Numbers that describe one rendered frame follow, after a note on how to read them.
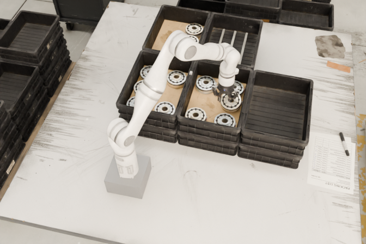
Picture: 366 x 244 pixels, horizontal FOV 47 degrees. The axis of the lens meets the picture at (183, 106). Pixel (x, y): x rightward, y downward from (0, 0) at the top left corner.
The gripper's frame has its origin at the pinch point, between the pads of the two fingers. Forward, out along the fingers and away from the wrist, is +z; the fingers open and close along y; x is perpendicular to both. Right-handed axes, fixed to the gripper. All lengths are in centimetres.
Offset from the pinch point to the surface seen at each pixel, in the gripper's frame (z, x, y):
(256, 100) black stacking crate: 4.6, 7.1, 15.0
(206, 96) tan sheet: 4.2, 3.2, -9.8
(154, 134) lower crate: 12.4, -20.4, -30.7
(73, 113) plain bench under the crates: 16, -16, -78
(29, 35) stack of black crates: 38, 56, -149
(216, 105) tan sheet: 4.2, -1.1, -3.8
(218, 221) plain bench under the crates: 16, -56, 9
